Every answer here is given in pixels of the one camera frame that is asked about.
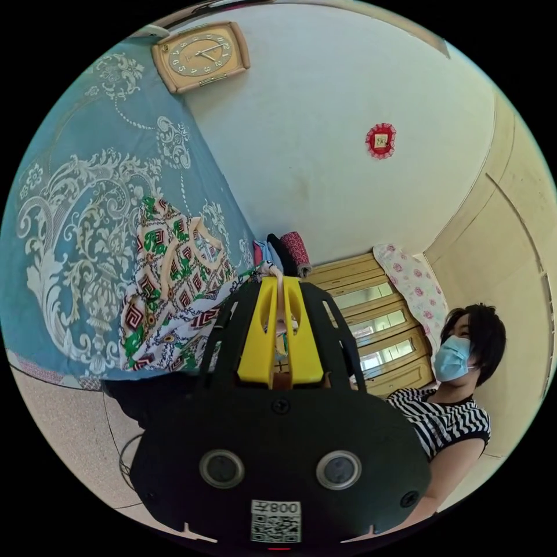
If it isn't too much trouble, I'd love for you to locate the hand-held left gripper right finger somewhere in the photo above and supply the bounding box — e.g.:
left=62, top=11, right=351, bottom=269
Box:
left=283, top=278, right=325, bottom=389

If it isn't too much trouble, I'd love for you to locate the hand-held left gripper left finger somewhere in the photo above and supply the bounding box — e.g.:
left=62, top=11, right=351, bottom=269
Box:
left=237, top=277, right=284, bottom=389

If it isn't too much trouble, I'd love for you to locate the patterned top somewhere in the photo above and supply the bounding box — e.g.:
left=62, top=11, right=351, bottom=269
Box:
left=119, top=196, right=288, bottom=373

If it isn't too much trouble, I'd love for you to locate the bed with blue patterned sheet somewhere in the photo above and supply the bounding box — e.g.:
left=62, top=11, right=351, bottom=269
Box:
left=0, top=37, right=263, bottom=391

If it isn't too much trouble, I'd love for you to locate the yellow cupboard with glass doors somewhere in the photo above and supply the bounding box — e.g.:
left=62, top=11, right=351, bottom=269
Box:
left=304, top=252, right=441, bottom=399

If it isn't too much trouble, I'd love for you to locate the pile of clothes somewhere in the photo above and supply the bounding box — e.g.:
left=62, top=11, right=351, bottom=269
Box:
left=252, top=232, right=312, bottom=279

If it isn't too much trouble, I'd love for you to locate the floral cloth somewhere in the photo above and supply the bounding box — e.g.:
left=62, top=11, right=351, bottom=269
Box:
left=372, top=243, right=450, bottom=349

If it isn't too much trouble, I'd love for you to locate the person's body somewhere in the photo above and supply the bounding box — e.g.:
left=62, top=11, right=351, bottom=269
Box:
left=386, top=303, right=508, bottom=515

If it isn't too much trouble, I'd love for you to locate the black cable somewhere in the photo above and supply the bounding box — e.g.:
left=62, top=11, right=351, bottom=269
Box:
left=118, top=431, right=145, bottom=482

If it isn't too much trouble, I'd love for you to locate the red round wall ornament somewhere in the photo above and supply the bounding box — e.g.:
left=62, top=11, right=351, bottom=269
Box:
left=364, top=122, right=398, bottom=161

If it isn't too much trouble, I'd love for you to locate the tan wall clock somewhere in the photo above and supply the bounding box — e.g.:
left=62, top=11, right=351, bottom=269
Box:
left=151, top=20, right=251, bottom=95

